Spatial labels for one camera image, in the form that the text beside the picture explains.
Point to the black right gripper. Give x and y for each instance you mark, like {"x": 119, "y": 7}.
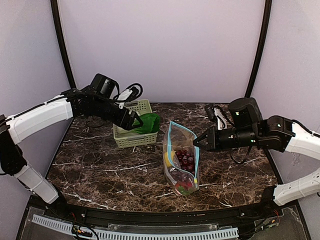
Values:
{"x": 214, "y": 138}

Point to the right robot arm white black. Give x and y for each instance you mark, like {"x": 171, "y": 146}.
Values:
{"x": 275, "y": 133}

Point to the right black frame post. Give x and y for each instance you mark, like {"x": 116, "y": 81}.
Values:
{"x": 260, "y": 47}

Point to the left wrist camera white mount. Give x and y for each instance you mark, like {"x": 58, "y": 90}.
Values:
{"x": 131, "y": 93}

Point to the green bok choy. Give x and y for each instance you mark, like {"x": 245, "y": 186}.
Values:
{"x": 151, "y": 124}

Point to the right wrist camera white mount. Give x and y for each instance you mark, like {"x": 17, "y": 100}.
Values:
{"x": 218, "y": 116}

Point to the clear zip top bag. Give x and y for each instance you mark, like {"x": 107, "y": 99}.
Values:
{"x": 178, "y": 137}

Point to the beige plastic basket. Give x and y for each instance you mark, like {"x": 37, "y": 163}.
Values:
{"x": 127, "y": 139}

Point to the orange red chili pepper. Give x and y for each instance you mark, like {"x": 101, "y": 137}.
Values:
{"x": 183, "y": 186}

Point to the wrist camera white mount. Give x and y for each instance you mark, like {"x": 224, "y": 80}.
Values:
{"x": 131, "y": 93}
{"x": 218, "y": 116}

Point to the white slotted cable duct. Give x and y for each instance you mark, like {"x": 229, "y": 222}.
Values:
{"x": 135, "y": 232}

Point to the dark red grapes bunch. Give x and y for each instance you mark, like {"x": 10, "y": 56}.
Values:
{"x": 186, "y": 160}

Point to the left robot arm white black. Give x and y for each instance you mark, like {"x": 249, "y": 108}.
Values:
{"x": 102, "y": 98}

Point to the left black frame post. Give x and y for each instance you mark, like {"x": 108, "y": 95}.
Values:
{"x": 61, "y": 42}

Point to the black frame post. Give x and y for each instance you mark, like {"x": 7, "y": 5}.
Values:
{"x": 260, "y": 47}
{"x": 61, "y": 42}

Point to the yellow lemon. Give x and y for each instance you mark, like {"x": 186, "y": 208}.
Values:
{"x": 169, "y": 158}

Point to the black curved front rail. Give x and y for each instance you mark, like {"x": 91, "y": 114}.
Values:
{"x": 247, "y": 218}

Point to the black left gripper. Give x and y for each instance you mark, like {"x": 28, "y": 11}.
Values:
{"x": 124, "y": 117}

